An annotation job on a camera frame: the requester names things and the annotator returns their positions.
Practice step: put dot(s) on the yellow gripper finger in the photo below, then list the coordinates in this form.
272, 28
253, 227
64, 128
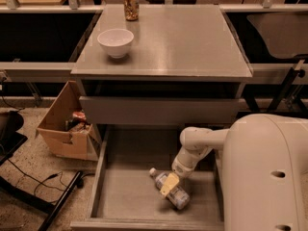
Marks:
170, 183

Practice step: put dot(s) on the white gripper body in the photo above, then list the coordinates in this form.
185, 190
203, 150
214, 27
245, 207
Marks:
180, 168

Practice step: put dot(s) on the clear plastic water bottle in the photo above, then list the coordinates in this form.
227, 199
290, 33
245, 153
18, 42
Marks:
178, 197

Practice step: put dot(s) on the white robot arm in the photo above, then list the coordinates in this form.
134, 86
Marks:
263, 158

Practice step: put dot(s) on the open grey middle drawer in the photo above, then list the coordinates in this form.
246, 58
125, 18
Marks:
124, 196

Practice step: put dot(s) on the grey drawer cabinet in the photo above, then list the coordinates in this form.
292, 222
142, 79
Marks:
161, 88

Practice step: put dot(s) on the grey top drawer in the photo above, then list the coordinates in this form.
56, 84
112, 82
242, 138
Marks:
157, 111

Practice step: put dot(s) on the red item in box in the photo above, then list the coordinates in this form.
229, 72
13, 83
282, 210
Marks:
80, 116

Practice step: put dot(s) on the brown cardboard box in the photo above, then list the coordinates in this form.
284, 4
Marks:
63, 137

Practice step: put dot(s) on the white ceramic bowl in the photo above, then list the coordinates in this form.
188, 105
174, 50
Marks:
116, 42

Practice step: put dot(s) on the grey chair seat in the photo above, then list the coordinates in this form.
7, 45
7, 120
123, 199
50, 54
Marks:
284, 34

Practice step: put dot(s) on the patterned drink can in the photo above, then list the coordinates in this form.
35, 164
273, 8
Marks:
131, 9

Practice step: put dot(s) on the grey metal table frame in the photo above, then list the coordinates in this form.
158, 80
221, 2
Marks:
38, 69

